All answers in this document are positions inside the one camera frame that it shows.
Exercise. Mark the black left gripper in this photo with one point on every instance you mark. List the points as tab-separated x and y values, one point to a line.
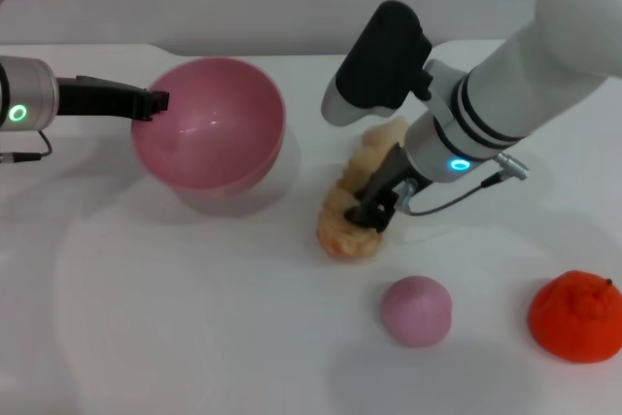
97	98

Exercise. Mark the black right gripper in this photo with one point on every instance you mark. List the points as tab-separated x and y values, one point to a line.
391	177

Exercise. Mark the long ridged orange bread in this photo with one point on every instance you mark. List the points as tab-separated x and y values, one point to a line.
340	235

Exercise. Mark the pink plastic bowl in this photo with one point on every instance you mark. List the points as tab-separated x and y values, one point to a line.
209	128

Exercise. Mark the beige peach-shaped bun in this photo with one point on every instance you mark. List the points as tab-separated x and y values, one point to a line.
386	133

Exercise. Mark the pink round bun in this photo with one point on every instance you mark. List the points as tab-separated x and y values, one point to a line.
415	313

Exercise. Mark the orange-red persimmon bun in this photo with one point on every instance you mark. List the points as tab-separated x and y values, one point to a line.
578	322

